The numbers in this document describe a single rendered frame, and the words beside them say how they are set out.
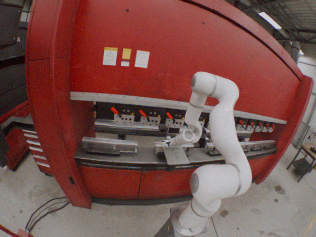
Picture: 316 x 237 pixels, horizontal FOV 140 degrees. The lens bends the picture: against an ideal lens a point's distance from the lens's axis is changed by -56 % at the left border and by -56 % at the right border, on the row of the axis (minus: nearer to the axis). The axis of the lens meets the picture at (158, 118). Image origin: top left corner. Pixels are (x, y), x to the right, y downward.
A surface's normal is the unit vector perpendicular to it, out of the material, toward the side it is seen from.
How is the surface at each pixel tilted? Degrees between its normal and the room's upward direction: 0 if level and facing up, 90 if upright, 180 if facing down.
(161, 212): 0
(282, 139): 90
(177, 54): 90
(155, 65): 90
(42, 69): 90
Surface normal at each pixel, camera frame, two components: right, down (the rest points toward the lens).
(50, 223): 0.18, -0.89
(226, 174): 0.18, -0.75
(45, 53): 0.17, 0.46
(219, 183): 0.11, -0.44
